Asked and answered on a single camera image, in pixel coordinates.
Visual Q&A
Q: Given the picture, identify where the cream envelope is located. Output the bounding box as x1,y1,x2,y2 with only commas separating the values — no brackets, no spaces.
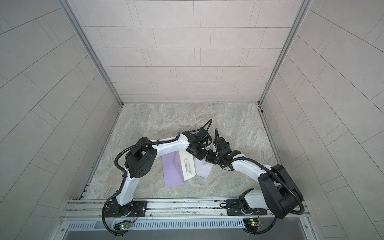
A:
178,151,196,181

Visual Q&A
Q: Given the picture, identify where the white glue stick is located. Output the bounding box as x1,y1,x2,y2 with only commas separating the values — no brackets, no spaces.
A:
184,159,192,176

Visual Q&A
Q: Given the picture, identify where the purple envelope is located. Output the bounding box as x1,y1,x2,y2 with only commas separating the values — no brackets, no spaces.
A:
162,152,185,189

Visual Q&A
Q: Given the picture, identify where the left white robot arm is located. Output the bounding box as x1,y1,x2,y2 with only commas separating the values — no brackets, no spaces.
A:
112,127,213,207

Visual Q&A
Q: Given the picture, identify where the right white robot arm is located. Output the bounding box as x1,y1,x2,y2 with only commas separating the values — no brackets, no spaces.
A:
206,132,305,219

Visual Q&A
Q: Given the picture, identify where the white paper sheet underneath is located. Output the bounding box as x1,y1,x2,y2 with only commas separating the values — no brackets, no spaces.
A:
194,157,213,179

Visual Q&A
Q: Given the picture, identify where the right circuit board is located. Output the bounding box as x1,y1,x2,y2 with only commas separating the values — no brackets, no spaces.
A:
243,218,263,232

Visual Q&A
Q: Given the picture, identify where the circuit board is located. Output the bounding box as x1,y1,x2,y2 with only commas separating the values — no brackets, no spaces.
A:
114,221,133,231
243,218,263,232

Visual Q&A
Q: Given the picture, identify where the left circuit board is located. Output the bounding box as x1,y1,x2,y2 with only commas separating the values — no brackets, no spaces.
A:
114,221,133,231

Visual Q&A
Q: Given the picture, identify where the left black corrugated cable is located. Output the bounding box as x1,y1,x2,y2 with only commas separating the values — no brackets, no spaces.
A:
101,119,213,236

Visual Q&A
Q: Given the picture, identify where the black corrugated cable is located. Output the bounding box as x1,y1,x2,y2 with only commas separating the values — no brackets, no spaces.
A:
101,119,213,236
213,128,305,235

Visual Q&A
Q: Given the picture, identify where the right black corrugated cable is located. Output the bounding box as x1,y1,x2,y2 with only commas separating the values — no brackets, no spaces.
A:
213,128,305,235

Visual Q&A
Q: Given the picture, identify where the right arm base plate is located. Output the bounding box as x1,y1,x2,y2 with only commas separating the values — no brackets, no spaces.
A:
220,200,268,216

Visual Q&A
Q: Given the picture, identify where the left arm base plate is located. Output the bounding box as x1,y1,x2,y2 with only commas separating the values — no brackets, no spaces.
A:
104,199,148,218

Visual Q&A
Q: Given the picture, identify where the aluminium rail frame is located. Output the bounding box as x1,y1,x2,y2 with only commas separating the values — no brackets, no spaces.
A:
52,197,316,240

